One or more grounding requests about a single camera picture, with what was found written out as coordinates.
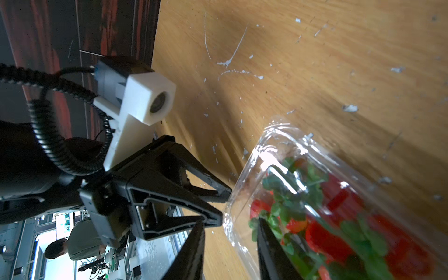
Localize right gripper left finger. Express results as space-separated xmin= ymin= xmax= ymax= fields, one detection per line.
xmin=162 ymin=222 xmax=205 ymax=280

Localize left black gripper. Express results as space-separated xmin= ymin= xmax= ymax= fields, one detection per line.
xmin=79 ymin=135 xmax=232 ymax=249

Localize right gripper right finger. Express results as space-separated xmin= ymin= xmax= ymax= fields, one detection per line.
xmin=256 ymin=219 xmax=302 ymax=280

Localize strawberries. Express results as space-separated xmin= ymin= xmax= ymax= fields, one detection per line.
xmin=248 ymin=157 xmax=444 ymax=280

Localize clear plastic clamshell container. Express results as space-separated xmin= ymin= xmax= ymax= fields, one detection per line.
xmin=223 ymin=118 xmax=448 ymax=280

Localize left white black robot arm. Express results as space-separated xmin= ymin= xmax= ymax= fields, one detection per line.
xmin=1 ymin=57 xmax=232 ymax=247

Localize person in background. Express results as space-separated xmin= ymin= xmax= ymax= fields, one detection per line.
xmin=44 ymin=217 xmax=106 ymax=261

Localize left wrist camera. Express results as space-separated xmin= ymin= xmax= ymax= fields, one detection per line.
xmin=93 ymin=56 xmax=176 ymax=171

